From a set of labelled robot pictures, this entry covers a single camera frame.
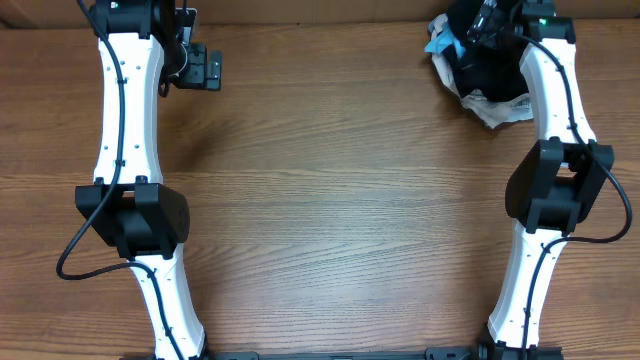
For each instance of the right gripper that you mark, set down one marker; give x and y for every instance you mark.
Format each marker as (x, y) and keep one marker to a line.
(493, 27)

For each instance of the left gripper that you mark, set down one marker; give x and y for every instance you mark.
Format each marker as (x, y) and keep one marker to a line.
(214, 70)

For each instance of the black t-shirt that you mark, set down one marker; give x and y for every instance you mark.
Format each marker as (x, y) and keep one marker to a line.
(484, 66)

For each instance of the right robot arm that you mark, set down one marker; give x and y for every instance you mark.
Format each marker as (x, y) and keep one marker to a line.
(556, 184)

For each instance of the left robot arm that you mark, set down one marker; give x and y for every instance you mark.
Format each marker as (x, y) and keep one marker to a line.
(146, 47)

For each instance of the light blue garment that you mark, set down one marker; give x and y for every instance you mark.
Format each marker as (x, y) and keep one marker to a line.
(442, 39)

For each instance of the beige garment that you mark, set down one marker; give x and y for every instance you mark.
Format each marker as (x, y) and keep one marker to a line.
(491, 113)

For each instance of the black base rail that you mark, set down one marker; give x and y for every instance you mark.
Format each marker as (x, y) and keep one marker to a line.
(434, 353)

